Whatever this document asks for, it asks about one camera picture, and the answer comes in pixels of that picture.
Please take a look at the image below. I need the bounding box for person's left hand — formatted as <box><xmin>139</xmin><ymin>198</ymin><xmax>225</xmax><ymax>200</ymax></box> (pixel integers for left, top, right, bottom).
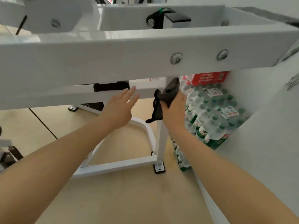
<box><xmin>100</xmin><ymin>85</ymin><xmax>140</xmax><ymax>130</ymax></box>

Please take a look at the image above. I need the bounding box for person's right hand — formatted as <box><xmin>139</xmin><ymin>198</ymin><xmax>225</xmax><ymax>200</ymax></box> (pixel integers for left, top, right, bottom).
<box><xmin>159</xmin><ymin>90</ymin><xmax>188</xmax><ymax>133</ymax></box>

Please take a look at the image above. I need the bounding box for dark grey cleaning cloth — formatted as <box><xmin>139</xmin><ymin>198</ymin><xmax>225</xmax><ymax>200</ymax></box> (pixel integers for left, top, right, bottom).
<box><xmin>145</xmin><ymin>77</ymin><xmax>181</xmax><ymax>124</ymax></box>

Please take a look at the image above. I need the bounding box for white gym machine frame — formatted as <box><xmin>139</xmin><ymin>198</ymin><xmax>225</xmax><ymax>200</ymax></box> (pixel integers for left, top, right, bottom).
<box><xmin>0</xmin><ymin>0</ymin><xmax>299</xmax><ymax>180</ymax></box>

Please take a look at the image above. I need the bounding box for person's right forearm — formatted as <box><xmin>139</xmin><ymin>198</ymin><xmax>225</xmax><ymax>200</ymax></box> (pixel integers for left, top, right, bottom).
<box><xmin>167</xmin><ymin>127</ymin><xmax>299</xmax><ymax>224</ymax></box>

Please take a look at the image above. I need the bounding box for person's left forearm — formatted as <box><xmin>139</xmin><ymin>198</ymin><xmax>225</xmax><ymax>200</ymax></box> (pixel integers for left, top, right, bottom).
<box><xmin>0</xmin><ymin>119</ymin><xmax>117</xmax><ymax>224</ymax></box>

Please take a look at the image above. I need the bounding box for black ribbed rubber grip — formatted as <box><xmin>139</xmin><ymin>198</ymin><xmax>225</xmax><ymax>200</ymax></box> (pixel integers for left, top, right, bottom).
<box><xmin>93</xmin><ymin>81</ymin><xmax>130</xmax><ymax>93</ymax></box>

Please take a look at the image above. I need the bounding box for stack of water bottle packs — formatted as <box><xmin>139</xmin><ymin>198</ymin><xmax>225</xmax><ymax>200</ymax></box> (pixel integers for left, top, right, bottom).
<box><xmin>171</xmin><ymin>71</ymin><xmax>253</xmax><ymax>172</ymax></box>

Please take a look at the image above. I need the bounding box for black bearing housing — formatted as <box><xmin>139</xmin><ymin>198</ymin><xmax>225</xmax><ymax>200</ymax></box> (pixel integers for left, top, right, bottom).
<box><xmin>145</xmin><ymin>7</ymin><xmax>176</xmax><ymax>29</ymax></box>

